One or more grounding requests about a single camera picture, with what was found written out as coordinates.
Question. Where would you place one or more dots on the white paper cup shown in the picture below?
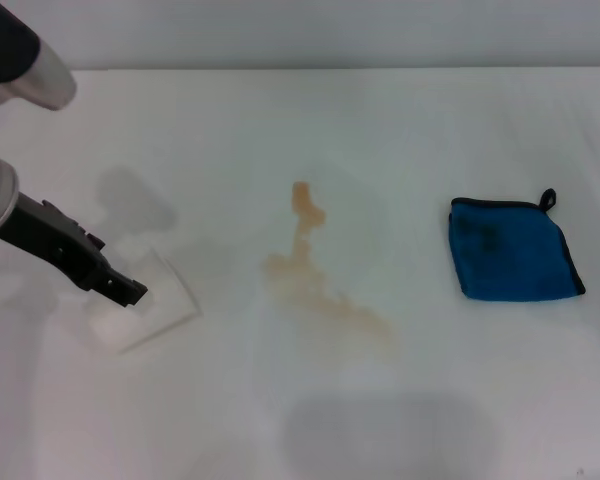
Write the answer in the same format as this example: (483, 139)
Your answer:
(155, 300)

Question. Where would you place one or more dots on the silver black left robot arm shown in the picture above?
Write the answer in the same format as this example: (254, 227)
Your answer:
(45, 80)

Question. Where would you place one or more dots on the blue rag with black trim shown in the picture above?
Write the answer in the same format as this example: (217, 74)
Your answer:
(510, 250)

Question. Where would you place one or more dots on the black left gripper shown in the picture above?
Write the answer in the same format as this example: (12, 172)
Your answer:
(55, 240)

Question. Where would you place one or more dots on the brown water stain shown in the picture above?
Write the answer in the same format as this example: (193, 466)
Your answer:
(305, 280)

